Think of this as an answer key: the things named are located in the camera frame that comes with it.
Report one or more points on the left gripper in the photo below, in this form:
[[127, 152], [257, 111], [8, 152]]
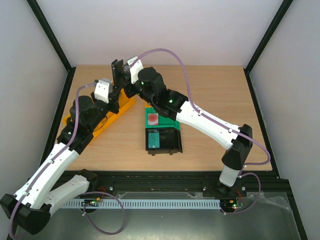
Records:
[[114, 99]]

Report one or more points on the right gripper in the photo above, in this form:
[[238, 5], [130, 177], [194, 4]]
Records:
[[117, 72]]

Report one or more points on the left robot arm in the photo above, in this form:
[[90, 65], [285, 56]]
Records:
[[32, 205]]

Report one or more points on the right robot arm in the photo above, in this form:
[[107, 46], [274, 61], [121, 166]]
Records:
[[149, 85]]

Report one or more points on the red circle card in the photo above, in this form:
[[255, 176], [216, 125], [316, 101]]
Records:
[[152, 119]]

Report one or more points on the teal card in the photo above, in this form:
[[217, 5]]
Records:
[[153, 140]]

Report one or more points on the long yellow divided tray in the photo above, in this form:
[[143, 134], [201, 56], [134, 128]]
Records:
[[110, 115]]

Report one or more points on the black storage bin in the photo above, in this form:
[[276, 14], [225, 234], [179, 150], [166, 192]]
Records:
[[170, 141]]

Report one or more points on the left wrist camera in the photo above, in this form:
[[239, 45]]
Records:
[[102, 90]]

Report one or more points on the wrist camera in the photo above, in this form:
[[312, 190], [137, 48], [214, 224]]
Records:
[[102, 90], [134, 66]]

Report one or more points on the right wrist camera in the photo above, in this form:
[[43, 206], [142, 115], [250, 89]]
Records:
[[134, 66]]

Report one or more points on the left black frame post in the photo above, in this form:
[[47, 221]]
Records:
[[42, 20]]

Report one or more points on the black frame post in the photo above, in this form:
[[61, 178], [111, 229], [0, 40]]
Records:
[[279, 15], [42, 20]]

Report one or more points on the grey slotted cable duct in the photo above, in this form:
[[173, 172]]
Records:
[[180, 204]]

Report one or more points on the black aluminium frame rail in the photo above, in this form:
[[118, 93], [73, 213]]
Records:
[[205, 182]]

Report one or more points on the right black frame post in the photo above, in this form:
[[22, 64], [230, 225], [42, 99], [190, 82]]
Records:
[[279, 15]]

